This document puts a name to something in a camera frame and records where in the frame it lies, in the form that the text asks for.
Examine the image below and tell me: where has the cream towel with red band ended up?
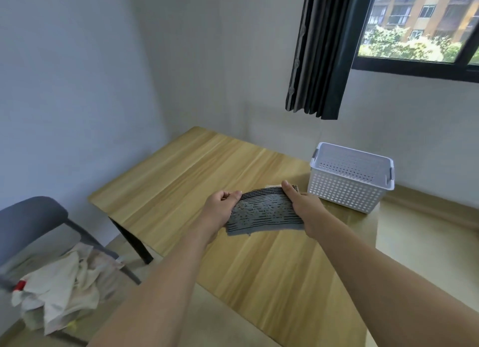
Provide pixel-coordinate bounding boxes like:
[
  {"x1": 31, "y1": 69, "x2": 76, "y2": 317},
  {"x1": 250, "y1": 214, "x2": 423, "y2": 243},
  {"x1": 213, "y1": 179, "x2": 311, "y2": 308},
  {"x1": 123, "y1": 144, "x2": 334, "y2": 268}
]
[{"x1": 11, "y1": 244, "x2": 102, "y2": 335}]

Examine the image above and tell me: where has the grey plastic chair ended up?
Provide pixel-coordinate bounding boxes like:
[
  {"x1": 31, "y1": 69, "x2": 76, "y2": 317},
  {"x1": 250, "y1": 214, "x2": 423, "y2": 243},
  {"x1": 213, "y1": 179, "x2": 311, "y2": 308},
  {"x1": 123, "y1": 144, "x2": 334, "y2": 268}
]
[{"x1": 0, "y1": 196, "x2": 142, "y2": 347}]

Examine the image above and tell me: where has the grey-blue striped towel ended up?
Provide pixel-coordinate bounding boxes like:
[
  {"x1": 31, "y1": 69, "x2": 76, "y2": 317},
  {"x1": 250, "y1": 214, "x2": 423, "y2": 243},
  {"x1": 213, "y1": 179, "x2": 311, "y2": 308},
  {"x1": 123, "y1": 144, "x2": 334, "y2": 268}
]
[{"x1": 224, "y1": 185, "x2": 306, "y2": 237}]

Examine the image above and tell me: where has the person's left hand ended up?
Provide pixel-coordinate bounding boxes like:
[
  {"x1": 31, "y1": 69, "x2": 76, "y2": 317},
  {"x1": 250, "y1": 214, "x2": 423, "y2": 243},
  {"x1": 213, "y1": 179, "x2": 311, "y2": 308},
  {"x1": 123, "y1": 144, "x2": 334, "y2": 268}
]
[{"x1": 200, "y1": 189, "x2": 243, "y2": 245}]

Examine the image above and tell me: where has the dark grey curtain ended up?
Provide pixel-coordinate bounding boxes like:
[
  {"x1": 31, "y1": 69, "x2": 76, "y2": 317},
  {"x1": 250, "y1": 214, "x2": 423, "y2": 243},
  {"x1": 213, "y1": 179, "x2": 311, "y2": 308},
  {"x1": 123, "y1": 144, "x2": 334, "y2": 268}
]
[{"x1": 285, "y1": 0, "x2": 377, "y2": 121}]

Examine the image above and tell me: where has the person's right forearm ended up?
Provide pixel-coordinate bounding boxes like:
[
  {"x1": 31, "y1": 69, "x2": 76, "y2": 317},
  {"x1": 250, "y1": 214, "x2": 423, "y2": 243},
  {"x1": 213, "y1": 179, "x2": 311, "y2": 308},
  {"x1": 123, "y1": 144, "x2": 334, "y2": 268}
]
[{"x1": 310, "y1": 223, "x2": 479, "y2": 347}]

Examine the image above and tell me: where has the person's right hand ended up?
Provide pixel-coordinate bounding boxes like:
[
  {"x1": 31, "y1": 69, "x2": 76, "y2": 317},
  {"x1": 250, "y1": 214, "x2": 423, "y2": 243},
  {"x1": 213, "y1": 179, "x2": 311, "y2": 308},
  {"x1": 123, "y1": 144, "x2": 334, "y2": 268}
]
[{"x1": 280, "y1": 180, "x2": 332, "y2": 239}]

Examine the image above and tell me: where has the wooden table with black legs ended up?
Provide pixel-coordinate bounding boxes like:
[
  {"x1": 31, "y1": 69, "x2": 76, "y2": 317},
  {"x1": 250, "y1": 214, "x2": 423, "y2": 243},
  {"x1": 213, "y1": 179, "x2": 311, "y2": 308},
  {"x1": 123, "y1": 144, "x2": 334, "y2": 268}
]
[{"x1": 88, "y1": 126, "x2": 381, "y2": 347}]

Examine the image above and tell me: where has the white perforated plastic basket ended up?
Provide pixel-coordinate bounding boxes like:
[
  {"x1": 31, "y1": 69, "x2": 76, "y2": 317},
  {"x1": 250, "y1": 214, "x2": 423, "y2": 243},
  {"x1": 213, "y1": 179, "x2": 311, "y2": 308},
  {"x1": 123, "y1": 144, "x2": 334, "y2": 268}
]
[{"x1": 307, "y1": 142, "x2": 396, "y2": 214}]

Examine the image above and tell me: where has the person's left forearm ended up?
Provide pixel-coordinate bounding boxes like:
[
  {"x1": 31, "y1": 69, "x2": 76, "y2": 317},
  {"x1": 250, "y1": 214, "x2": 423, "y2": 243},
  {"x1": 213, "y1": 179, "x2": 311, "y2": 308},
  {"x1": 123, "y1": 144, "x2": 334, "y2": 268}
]
[{"x1": 86, "y1": 230, "x2": 214, "y2": 347}]

